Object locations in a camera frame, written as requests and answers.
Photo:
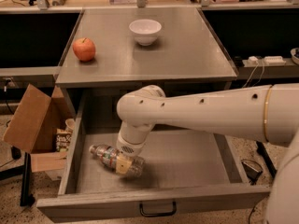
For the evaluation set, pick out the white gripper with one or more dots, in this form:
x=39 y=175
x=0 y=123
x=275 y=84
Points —
x=129 y=147

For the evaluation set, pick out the clear plastic water bottle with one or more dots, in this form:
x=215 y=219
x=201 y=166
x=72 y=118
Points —
x=107 y=155

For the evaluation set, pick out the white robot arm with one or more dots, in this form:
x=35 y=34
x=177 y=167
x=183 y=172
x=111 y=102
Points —
x=263 y=113

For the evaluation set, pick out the grey open top drawer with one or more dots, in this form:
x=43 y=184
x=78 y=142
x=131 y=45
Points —
x=198 y=171

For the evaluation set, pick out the grey cabinet with counter top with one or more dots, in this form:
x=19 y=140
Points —
x=186 y=49

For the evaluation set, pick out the printed snack bag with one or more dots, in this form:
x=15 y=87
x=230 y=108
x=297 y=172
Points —
x=62 y=140

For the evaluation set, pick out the paper cup in box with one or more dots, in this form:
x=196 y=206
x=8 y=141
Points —
x=69 y=125

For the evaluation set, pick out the brown cardboard box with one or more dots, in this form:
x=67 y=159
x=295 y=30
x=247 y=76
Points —
x=34 y=126

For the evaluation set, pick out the red apple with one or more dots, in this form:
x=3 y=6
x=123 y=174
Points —
x=84 y=49

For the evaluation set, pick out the small dark floor device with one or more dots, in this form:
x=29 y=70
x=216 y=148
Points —
x=252 y=169

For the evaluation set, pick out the white ceramic bowl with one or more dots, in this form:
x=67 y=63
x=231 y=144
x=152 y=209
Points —
x=145 y=31

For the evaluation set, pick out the black stand bar right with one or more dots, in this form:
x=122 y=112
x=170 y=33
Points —
x=268 y=162

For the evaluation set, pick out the white power strip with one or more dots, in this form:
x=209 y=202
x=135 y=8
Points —
x=267 y=61

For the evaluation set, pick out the black drawer handle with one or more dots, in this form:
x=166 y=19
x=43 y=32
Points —
x=157 y=209

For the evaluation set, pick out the black stand post left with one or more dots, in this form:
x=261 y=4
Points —
x=27 y=198

